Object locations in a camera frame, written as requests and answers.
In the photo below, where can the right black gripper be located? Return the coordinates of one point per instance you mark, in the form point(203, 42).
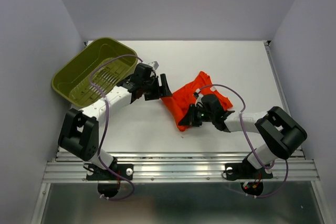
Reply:
point(189, 119)

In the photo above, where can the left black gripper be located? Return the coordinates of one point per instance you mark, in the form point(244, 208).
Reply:
point(160, 91)

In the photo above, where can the orange t shirt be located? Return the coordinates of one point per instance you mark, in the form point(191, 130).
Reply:
point(181, 99)

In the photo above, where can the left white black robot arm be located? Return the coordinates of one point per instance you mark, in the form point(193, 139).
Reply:
point(83, 130)

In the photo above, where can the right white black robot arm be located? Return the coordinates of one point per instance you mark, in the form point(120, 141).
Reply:
point(282, 135)

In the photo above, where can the olive green plastic basket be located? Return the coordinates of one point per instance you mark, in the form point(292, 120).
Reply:
point(104, 61)

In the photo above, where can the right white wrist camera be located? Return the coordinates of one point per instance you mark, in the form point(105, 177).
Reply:
point(198, 96)

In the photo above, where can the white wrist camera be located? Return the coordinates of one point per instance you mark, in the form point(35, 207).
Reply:
point(198, 96)
point(153, 64)

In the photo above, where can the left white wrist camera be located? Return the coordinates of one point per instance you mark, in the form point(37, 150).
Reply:
point(153, 64)

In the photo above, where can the aluminium mounting rail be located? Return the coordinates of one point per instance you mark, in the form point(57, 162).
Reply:
point(178, 167)

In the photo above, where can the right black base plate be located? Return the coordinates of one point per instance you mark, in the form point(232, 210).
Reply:
point(240, 171)

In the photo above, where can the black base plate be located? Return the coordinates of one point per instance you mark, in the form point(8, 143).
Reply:
point(240, 171)
point(95, 173)

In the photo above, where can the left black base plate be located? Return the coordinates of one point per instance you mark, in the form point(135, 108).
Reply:
point(95, 173)

